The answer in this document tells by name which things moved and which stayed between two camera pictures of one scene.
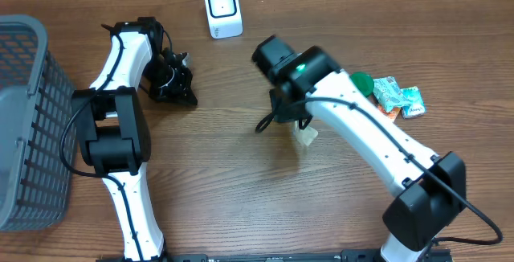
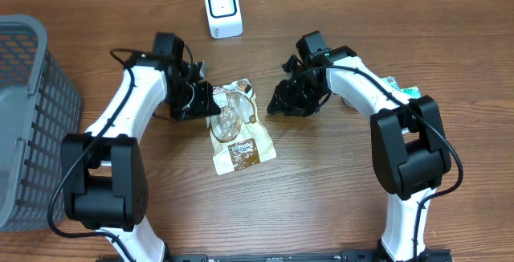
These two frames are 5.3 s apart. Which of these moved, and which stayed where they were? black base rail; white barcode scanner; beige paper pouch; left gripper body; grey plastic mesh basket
Moved: left gripper body; beige paper pouch
Stayed: grey plastic mesh basket; black base rail; white barcode scanner
